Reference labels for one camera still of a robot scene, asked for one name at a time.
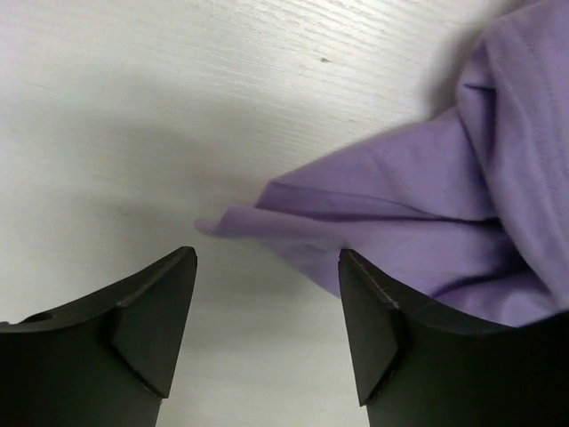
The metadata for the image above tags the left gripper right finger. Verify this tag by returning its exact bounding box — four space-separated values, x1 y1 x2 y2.
339 250 568 426

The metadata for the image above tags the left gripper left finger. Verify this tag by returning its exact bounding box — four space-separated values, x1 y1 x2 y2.
1 246 197 426

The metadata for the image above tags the purple t-shirt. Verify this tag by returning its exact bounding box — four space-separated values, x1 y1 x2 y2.
197 1 568 326

